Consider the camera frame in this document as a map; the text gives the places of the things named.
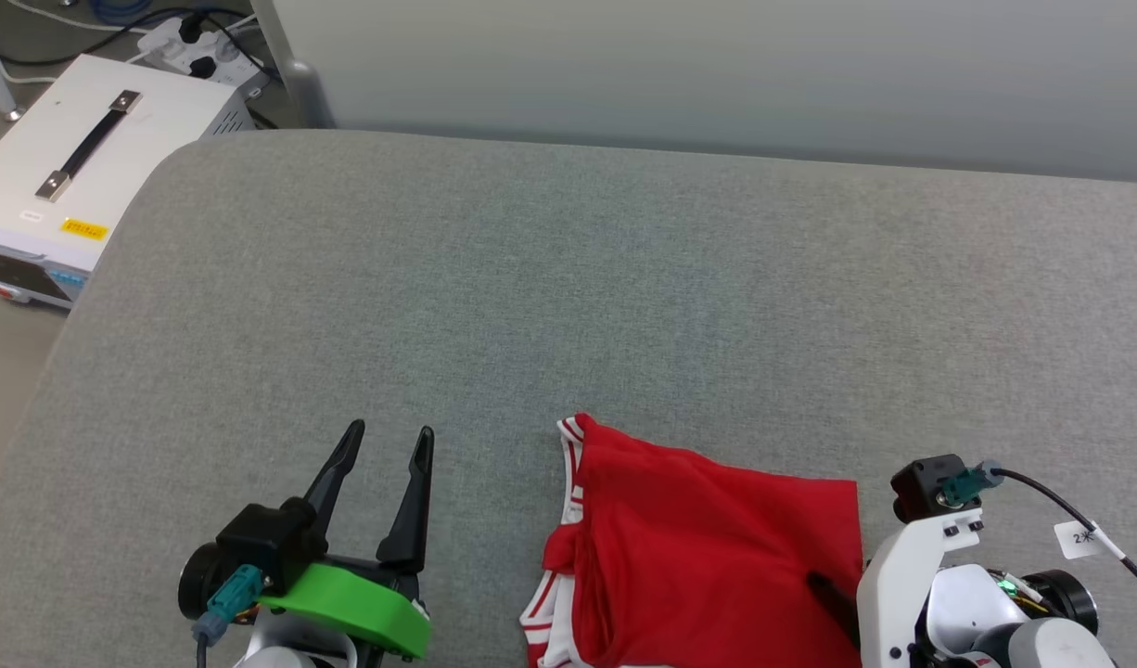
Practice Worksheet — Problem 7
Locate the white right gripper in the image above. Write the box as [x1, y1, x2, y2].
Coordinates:
[807, 510, 1100, 668]

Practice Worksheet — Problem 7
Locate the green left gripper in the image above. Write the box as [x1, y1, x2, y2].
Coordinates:
[177, 419, 436, 661]

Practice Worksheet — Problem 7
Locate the red white basketball jersey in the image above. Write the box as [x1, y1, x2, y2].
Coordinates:
[519, 413, 864, 668]

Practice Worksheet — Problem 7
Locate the white equipment box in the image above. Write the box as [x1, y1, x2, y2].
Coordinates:
[0, 54, 256, 310]

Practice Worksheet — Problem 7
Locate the white power strip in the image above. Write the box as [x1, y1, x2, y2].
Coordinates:
[137, 14, 265, 94]

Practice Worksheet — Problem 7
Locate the black cable with teal connector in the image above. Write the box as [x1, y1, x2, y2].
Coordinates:
[192, 566, 265, 668]
[939, 459, 1137, 606]

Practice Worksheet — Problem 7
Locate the white paper cable label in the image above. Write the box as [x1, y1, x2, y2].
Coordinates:
[1054, 520, 1126, 562]

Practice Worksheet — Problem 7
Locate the grey metal frame leg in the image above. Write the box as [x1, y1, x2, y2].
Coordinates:
[251, 0, 336, 130]

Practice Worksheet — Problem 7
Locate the black box carry handle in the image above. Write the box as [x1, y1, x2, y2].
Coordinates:
[35, 90, 144, 203]

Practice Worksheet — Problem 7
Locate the black floor cable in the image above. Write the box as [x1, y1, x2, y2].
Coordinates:
[0, 7, 282, 86]

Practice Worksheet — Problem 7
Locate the blue floor cable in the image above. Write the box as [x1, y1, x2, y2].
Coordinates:
[91, 0, 158, 25]

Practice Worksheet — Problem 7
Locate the white floor cable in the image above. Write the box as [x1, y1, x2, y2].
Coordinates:
[7, 0, 154, 35]

